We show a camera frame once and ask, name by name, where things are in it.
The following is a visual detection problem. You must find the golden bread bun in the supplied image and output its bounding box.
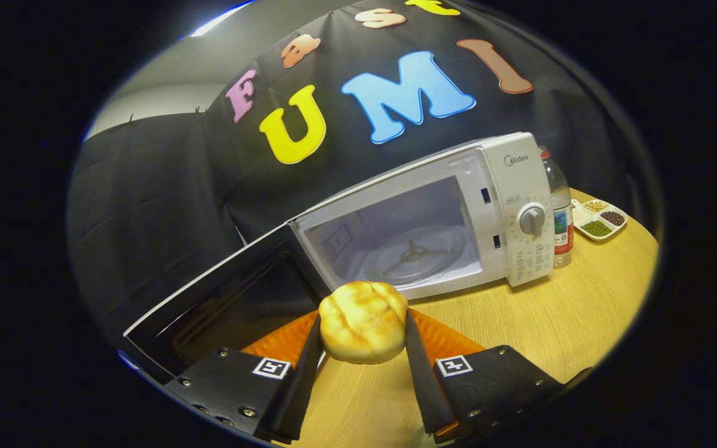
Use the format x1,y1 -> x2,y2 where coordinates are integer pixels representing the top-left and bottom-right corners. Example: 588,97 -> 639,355
318,281 -> 409,365

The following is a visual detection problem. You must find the white microwave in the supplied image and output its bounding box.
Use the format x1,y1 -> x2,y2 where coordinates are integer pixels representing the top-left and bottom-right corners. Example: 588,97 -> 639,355
123,132 -> 555,383

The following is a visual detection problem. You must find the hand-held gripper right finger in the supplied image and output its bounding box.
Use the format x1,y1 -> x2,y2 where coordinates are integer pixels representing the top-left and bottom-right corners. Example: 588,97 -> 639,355
403,308 -> 565,444

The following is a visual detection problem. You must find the clear plastic water bottle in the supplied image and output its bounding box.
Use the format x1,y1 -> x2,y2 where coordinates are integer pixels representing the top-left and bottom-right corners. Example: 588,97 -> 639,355
538,145 -> 574,268

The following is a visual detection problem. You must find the white divided dish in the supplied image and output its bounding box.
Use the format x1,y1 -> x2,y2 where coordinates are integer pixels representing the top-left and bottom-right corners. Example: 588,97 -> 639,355
571,198 -> 629,242

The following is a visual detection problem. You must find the glass microwave turntable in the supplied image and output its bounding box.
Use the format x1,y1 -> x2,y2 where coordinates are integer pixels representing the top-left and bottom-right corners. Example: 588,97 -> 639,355
371,225 -> 466,286

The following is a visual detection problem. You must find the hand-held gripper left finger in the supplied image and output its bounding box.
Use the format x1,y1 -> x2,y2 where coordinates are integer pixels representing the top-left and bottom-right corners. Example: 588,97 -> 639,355
164,311 -> 325,446

